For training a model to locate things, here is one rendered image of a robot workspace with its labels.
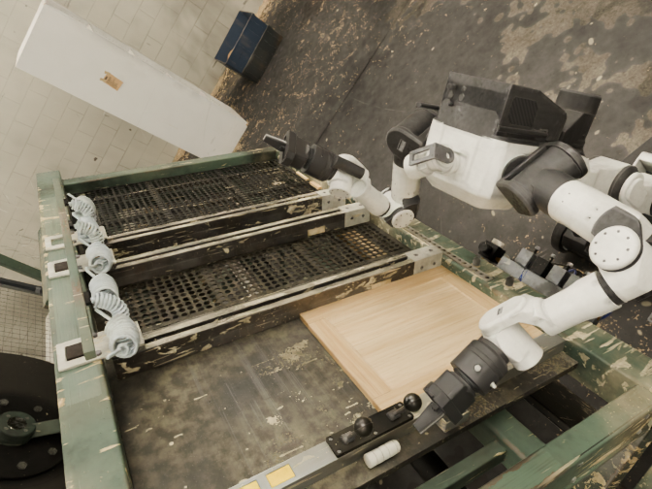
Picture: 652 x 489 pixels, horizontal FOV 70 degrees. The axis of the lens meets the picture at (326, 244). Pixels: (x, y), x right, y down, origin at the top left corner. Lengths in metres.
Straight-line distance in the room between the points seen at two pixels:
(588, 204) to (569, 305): 0.19
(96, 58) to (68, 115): 1.70
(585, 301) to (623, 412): 0.42
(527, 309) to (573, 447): 0.34
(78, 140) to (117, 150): 0.46
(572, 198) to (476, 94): 0.36
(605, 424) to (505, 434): 0.21
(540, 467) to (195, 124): 4.59
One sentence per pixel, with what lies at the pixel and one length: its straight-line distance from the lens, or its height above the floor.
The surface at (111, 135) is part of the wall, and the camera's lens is 6.53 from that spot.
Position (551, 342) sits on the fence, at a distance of 1.42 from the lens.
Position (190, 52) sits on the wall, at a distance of 6.42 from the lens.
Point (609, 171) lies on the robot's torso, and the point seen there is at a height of 0.74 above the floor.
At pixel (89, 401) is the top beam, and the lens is 1.16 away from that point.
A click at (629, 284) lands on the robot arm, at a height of 1.40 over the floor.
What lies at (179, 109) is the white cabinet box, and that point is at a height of 0.72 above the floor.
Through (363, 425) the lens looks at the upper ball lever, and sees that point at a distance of 0.94.
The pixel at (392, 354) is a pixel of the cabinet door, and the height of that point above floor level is 1.24.
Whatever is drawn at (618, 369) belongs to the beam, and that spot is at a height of 0.90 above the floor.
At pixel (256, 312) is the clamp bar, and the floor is 1.49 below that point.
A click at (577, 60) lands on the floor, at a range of 3.02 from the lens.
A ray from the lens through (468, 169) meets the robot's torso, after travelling 1.19.
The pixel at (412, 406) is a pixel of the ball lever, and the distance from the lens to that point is 0.99.
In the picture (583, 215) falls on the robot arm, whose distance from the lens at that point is 0.98.
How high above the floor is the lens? 2.25
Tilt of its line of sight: 40 degrees down
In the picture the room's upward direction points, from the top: 66 degrees counter-clockwise
